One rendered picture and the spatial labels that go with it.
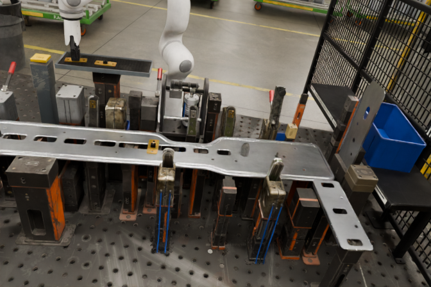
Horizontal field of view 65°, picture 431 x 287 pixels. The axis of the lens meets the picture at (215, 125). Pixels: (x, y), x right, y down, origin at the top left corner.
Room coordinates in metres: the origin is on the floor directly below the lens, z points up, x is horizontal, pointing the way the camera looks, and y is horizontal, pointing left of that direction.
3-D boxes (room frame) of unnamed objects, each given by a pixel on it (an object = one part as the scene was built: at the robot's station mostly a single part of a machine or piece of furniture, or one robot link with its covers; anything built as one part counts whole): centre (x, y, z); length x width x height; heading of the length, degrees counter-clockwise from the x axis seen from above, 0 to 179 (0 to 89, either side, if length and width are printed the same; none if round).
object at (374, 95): (1.06, -0.51, 1.17); 0.12 x 0.01 x 0.34; 8
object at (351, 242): (0.68, -0.45, 0.84); 0.11 x 0.06 x 0.29; 8
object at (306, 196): (0.86, -0.35, 0.84); 0.11 x 0.10 x 0.28; 8
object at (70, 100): (1.09, 0.56, 0.90); 0.13 x 0.10 x 0.41; 8
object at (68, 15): (1.26, 0.61, 1.35); 0.09 x 0.08 x 0.03; 17
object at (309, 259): (0.86, -0.43, 0.84); 0.11 x 0.06 x 0.29; 8
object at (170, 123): (1.19, 0.14, 0.94); 0.18 x 0.13 x 0.49; 98
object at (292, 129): (1.17, -0.31, 0.88); 0.04 x 0.04 x 0.36; 8
